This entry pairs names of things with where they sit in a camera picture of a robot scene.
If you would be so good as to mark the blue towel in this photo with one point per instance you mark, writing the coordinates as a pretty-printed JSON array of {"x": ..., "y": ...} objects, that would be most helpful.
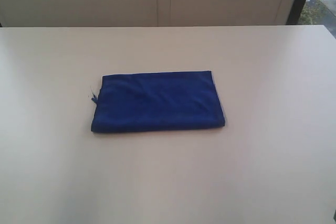
[{"x": 162, "y": 101}]

